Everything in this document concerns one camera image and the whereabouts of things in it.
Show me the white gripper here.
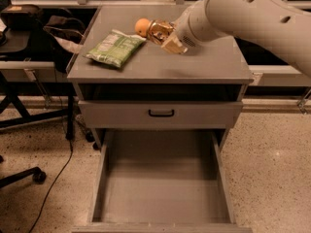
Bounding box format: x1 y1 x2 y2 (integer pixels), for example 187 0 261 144
161 0 224 54

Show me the orange soda can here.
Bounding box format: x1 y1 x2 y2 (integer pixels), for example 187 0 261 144
147 19 175 45

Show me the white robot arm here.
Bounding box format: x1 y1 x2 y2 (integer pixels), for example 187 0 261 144
162 0 311 77

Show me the closed grey top drawer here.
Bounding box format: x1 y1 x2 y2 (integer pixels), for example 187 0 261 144
79 101 243 129

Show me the open grey middle drawer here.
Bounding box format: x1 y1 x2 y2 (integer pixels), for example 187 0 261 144
72 130 253 233

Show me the orange fruit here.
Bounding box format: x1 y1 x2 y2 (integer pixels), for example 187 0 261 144
135 18 151 37

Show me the green chip bag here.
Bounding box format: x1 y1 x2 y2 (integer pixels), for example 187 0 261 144
86 29 146 68

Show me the dark backpack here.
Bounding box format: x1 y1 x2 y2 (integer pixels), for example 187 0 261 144
43 16 86 73

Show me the black office chair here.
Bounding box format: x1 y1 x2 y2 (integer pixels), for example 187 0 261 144
0 166 47 188

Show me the black drawer handle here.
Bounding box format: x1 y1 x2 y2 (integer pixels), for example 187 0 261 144
148 109 175 117

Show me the black floor cable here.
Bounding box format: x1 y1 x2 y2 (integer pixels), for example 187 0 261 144
27 78 75 233

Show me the black desk frame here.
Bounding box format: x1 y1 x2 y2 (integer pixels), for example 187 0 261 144
0 57 75 141

